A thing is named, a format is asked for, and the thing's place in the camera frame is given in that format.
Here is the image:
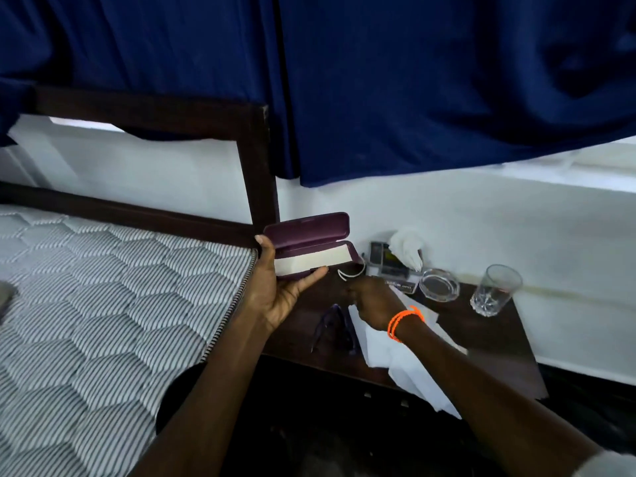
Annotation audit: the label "person's right hand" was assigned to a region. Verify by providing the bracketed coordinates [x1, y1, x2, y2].
[346, 276, 419, 333]

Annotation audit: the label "person's left hand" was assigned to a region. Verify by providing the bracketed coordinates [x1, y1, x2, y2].
[238, 235, 330, 336]

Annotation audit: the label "maroon glasses case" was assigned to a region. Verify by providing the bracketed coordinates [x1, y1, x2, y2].
[262, 212, 364, 281]

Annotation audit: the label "person's left forearm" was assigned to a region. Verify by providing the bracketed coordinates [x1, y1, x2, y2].
[130, 313, 273, 477]

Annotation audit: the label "person's right forearm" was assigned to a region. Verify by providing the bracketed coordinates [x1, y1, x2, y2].
[390, 315, 604, 477]

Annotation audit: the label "white curved band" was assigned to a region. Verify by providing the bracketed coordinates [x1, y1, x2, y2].
[337, 257, 367, 282]

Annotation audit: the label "black tissue holder box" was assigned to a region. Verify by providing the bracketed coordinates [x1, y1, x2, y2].
[366, 240, 423, 295]

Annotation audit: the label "dark eyeglasses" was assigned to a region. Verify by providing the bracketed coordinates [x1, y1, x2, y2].
[310, 303, 360, 355]

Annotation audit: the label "white cleaning cloth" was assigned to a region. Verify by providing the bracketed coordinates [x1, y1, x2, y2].
[274, 244, 352, 277]

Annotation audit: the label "white crumpled tissue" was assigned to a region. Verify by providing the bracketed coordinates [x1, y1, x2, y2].
[388, 227, 425, 272]

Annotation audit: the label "white paper sheets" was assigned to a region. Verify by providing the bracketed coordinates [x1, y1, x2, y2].
[348, 287, 469, 420]

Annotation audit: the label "clear glass ashtray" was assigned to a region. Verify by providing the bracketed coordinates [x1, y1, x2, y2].
[418, 268, 461, 303]

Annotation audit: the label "clear drinking glass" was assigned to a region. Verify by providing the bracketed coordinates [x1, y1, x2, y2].
[470, 264, 523, 318]

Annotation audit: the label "dark wooden bedside table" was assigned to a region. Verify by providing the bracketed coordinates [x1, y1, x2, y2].
[261, 268, 550, 401]

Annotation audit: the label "striped hexagon quilted mattress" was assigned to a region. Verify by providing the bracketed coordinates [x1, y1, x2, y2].
[0, 204, 259, 477]

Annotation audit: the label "dark blue curtain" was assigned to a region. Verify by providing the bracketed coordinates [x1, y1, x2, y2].
[0, 0, 299, 180]
[276, 0, 636, 188]

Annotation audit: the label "white shirt sleeve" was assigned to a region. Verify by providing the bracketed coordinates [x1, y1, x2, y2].
[572, 450, 636, 477]

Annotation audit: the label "orange string bracelet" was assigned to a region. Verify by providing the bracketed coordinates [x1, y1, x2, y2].
[387, 305, 426, 343]

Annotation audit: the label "dark wooden bed frame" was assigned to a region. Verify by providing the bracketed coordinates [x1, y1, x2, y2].
[0, 85, 281, 249]

